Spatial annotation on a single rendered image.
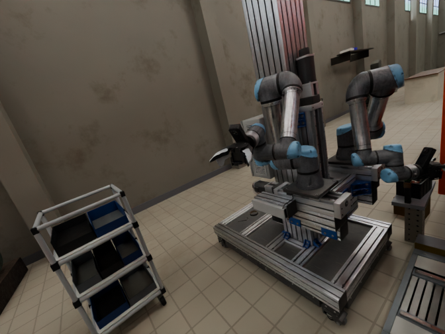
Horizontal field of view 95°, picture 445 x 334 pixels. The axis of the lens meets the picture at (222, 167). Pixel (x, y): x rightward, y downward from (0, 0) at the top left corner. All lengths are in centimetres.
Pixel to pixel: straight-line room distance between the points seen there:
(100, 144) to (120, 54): 146
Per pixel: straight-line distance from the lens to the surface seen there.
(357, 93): 130
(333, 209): 123
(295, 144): 91
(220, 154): 77
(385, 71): 135
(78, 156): 370
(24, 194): 352
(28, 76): 383
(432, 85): 902
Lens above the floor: 137
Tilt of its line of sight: 16 degrees down
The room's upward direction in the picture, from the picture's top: 15 degrees counter-clockwise
